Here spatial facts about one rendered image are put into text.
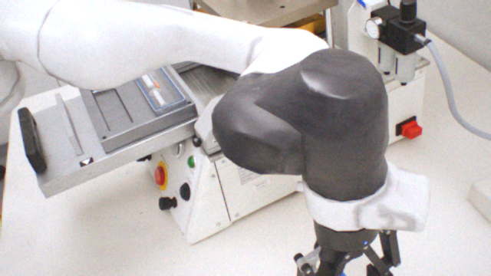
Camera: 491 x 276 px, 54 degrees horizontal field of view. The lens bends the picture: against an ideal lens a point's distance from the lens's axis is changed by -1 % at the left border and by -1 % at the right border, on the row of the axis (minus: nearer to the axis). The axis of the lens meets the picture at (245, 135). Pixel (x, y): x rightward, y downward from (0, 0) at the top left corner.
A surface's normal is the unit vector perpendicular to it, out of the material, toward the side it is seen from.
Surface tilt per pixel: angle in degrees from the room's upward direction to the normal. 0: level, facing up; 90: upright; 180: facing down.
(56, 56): 84
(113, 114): 0
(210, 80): 0
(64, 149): 0
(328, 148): 86
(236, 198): 90
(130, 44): 81
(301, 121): 73
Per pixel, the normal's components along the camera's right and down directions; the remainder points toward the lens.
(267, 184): 0.44, 0.52
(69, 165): -0.15, -0.76
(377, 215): -0.14, 0.66
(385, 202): 0.11, -0.65
